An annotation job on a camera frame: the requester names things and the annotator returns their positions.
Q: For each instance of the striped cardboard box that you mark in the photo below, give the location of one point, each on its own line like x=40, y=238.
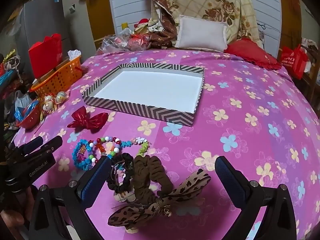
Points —
x=150, y=111

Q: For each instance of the red shopping bag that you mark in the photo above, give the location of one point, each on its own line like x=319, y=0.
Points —
x=293, y=61

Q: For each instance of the clear plastic bag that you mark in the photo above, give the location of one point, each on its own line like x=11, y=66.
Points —
x=115, y=41

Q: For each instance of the leopard print bow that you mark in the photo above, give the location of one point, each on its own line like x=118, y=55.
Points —
x=190, y=182

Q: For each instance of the decorated egg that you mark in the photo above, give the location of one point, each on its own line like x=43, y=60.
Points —
x=61, y=97
x=48, y=106

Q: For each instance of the red gift bag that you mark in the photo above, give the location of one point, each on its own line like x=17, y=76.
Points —
x=45, y=55

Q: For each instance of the white plastic bag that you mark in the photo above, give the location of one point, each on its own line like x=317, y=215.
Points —
x=74, y=54

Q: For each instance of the grey refrigerator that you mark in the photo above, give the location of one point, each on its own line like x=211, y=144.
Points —
x=42, y=17

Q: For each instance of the wooden door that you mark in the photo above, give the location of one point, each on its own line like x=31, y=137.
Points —
x=100, y=22

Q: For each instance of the cream floral quilt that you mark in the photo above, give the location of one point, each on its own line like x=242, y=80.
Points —
x=212, y=0

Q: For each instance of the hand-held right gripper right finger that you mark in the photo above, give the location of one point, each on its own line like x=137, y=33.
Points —
x=228, y=177

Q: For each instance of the black scrunchie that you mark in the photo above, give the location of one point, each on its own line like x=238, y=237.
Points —
x=111, y=180

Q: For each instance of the brown patterned quilt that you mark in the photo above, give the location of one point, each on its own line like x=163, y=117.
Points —
x=163, y=30

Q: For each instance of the red bowl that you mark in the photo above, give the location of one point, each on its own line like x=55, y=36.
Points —
x=28, y=120

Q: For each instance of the orange plastic basket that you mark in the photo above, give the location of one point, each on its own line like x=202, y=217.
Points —
x=62, y=77

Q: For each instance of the red bow hair clip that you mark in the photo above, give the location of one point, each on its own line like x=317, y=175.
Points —
x=90, y=122

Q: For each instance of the pink flowered bedsheet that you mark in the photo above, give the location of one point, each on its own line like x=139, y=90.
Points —
x=250, y=130

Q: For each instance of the white pillow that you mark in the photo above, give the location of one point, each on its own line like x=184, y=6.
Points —
x=201, y=33

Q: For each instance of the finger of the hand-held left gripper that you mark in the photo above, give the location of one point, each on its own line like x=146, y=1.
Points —
x=33, y=144
x=51, y=145

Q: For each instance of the red frilled pillow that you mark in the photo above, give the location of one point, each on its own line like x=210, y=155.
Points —
x=252, y=53

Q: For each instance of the red santa plush toy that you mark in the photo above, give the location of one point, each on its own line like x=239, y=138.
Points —
x=142, y=25

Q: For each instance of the brown scrunchie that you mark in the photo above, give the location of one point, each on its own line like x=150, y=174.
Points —
x=162, y=177

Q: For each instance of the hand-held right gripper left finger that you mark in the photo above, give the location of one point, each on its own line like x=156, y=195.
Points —
x=96, y=177

